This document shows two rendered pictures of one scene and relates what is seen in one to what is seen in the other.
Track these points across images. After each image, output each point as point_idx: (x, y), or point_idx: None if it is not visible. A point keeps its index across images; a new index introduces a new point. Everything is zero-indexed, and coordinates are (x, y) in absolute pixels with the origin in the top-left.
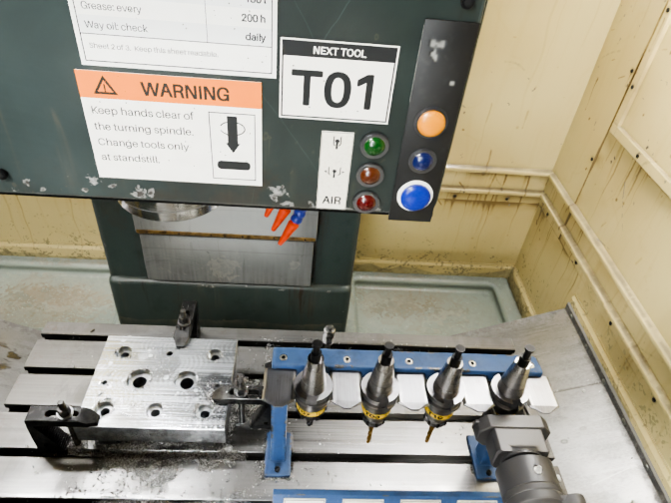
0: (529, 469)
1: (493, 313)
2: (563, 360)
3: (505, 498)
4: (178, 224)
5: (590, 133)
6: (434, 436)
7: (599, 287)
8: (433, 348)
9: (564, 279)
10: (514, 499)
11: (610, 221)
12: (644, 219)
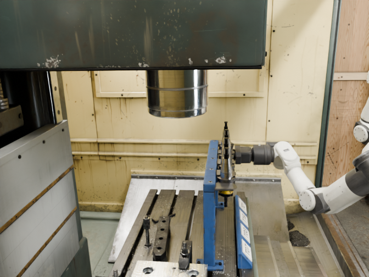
0: (259, 146)
1: (95, 223)
2: (158, 187)
3: (266, 157)
4: (22, 259)
5: (82, 106)
6: (202, 216)
7: (143, 153)
8: (149, 210)
9: (118, 170)
10: (268, 153)
11: (125, 127)
12: (142, 113)
